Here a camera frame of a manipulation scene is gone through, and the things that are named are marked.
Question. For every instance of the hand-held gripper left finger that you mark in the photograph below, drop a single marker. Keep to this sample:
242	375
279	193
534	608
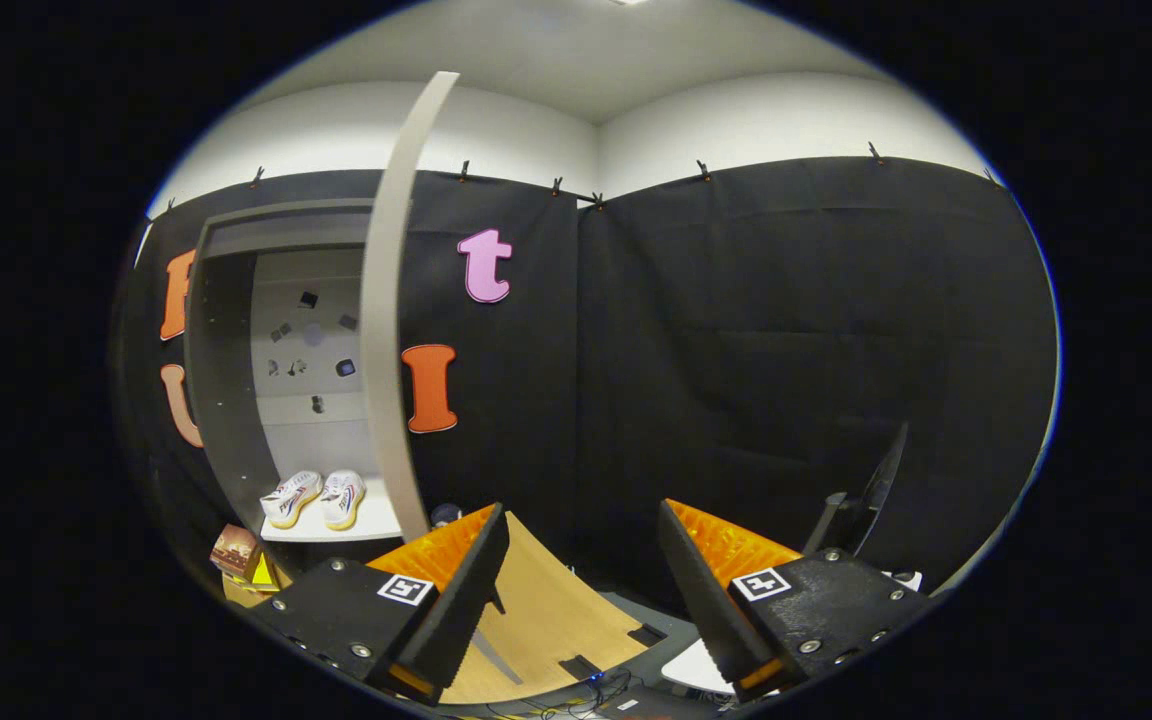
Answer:
471	590

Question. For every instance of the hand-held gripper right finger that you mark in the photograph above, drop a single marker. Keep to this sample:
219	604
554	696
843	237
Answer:
701	590

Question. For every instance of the white striped shoe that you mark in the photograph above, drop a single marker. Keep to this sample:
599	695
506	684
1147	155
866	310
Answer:
291	497
343	495

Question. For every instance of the beige shoe cabinet door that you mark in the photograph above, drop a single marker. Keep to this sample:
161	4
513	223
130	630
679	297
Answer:
384	300

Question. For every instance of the grey shoe cabinet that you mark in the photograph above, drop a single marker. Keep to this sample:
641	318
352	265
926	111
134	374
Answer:
226	400

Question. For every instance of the dark round object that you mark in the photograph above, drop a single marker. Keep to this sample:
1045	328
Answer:
446	514

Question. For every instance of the black monitor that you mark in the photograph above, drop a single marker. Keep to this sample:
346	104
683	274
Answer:
871	500

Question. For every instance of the yellow book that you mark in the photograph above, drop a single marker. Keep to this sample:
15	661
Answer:
264	572

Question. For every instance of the brown book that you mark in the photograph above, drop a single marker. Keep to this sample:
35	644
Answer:
234	548

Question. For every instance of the black backdrop cloth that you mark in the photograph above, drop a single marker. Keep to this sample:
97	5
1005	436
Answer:
786	350

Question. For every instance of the row of black cloth clips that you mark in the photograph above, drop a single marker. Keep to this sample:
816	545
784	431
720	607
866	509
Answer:
463	171

